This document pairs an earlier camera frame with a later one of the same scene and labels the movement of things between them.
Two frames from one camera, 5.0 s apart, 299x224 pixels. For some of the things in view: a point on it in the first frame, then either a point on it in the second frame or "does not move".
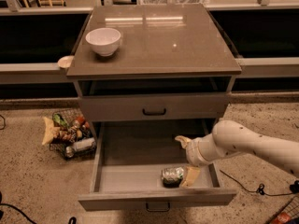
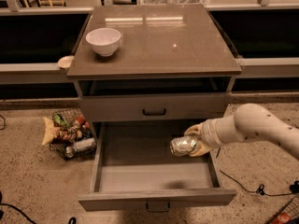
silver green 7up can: (172, 176) → (181, 146)
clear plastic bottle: (88, 143) does not move
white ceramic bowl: (104, 40) does not move
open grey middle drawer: (129, 159) does not move
